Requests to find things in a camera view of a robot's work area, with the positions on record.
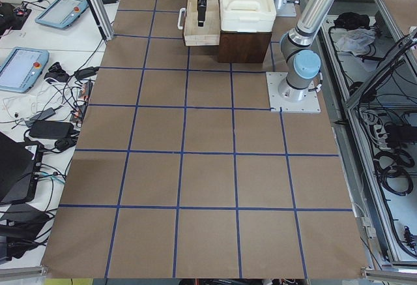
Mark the light wooden drawer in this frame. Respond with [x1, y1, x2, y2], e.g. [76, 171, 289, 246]
[183, 0, 222, 47]

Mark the white foam tray box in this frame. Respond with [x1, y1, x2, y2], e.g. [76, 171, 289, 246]
[220, 0, 276, 33]

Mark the dark brown wooden cabinet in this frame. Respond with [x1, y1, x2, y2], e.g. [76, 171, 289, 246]
[218, 31, 272, 63]

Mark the upper blue teach pendant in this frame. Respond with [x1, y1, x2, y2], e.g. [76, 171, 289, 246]
[35, 0, 89, 29]

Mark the blue teach pendant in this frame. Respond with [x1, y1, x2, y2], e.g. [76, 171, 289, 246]
[1, 47, 50, 93]
[35, 0, 89, 29]

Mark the white crumpled cloth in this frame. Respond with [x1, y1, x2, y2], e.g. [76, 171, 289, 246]
[335, 29, 376, 56]

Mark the lower blue teach pendant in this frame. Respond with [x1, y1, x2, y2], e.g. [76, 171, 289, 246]
[1, 47, 50, 93]

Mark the black power adapter brick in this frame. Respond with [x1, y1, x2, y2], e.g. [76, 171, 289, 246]
[29, 121, 74, 140]

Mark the black laptop computer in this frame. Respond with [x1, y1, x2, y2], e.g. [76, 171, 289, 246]
[1, 134, 44, 205]

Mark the white drawer handle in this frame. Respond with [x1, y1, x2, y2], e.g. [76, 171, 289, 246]
[177, 7, 187, 31]

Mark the aluminium frame post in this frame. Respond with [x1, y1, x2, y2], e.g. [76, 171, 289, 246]
[86, 0, 114, 42]

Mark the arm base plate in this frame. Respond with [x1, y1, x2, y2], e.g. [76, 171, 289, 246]
[266, 72, 321, 113]

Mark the black coiled cables bundle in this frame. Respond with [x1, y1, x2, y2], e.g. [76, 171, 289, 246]
[373, 151, 414, 198]

